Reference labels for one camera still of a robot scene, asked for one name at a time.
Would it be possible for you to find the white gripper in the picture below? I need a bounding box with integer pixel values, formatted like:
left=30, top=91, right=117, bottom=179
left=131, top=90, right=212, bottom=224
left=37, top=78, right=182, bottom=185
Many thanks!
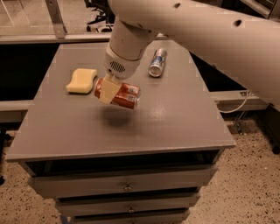
left=100, top=44, right=141, bottom=104

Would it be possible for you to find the red coke can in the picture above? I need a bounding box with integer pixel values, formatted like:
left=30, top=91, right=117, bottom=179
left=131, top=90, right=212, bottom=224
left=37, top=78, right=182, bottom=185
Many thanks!
left=94, top=78, right=141, bottom=109

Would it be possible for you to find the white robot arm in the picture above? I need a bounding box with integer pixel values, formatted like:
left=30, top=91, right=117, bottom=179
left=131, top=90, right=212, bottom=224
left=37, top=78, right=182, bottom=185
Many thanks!
left=104, top=0, right=280, bottom=110

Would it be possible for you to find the silver blue slim can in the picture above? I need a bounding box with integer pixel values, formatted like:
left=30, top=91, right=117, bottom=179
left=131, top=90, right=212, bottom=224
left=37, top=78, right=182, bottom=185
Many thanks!
left=149, top=48, right=167, bottom=78

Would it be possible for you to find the yellow sponge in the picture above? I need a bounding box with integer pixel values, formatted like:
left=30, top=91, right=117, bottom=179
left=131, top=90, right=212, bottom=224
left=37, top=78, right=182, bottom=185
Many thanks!
left=66, top=68, right=97, bottom=94

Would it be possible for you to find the black office chair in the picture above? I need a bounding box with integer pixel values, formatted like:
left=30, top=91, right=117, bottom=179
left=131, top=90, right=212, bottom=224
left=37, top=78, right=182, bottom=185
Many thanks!
left=84, top=0, right=116, bottom=32

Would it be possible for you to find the grey drawer cabinet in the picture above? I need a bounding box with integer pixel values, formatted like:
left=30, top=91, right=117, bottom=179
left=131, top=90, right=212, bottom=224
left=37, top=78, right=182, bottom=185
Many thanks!
left=5, top=38, right=237, bottom=224

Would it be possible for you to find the top grey drawer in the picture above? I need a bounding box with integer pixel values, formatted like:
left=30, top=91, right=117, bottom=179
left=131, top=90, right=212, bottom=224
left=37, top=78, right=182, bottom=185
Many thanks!
left=28, top=164, right=217, bottom=198

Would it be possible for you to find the grey drawer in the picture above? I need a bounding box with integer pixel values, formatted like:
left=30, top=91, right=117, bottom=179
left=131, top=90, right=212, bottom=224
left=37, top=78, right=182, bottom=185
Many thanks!
left=56, top=192, right=200, bottom=216
left=73, top=208, right=190, bottom=224
left=28, top=164, right=217, bottom=198

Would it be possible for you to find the middle grey drawer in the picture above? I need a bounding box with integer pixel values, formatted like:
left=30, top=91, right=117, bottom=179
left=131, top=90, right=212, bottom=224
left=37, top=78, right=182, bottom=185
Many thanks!
left=56, top=192, right=200, bottom=216

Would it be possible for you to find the bottom grey drawer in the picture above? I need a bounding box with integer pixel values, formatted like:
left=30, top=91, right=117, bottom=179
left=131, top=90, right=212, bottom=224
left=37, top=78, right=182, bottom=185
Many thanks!
left=73, top=208, right=190, bottom=224

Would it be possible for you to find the metal window rail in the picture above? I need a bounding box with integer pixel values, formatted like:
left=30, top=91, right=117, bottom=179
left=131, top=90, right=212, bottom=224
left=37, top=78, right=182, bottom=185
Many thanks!
left=0, top=31, right=170, bottom=45

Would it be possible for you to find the white cable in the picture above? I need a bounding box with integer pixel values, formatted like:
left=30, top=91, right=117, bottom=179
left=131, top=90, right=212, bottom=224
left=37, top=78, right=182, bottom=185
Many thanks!
left=219, top=90, right=252, bottom=115

